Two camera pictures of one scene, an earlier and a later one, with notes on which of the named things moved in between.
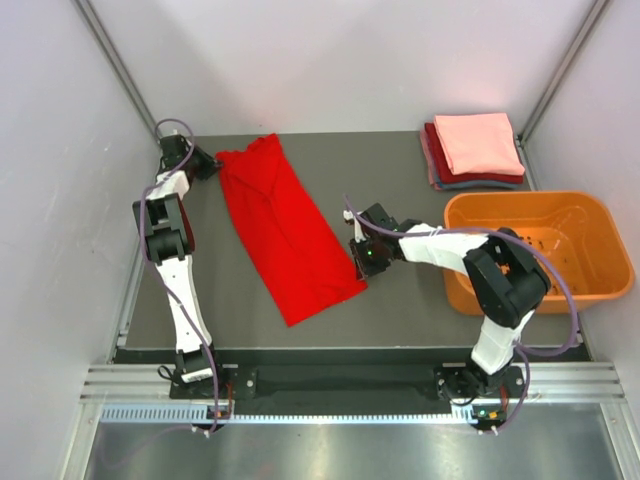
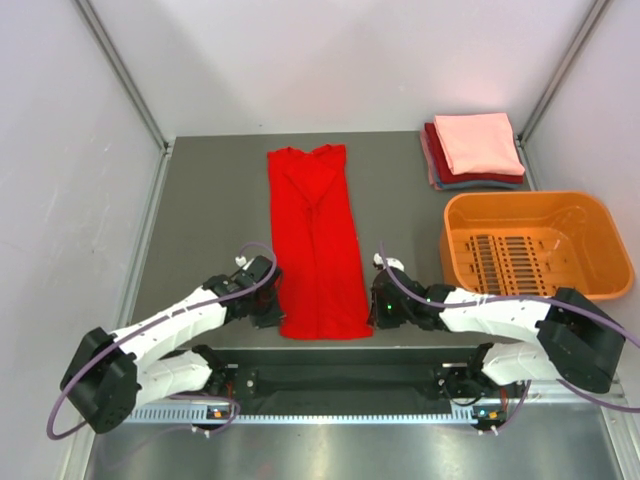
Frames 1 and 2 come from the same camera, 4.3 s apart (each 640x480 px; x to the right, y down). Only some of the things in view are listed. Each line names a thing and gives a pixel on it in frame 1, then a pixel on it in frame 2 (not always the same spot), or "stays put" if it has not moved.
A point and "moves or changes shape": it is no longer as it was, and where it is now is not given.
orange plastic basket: x=578 y=222 stays put
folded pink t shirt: x=480 y=144 stays put
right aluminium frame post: x=598 y=10 stays put
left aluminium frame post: x=116 y=61 stays put
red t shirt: x=306 y=264 moves or changes shape
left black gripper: x=209 y=163 -> x=274 y=316
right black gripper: x=365 y=269 -> x=376 y=318
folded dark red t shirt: x=445 y=172 stays put
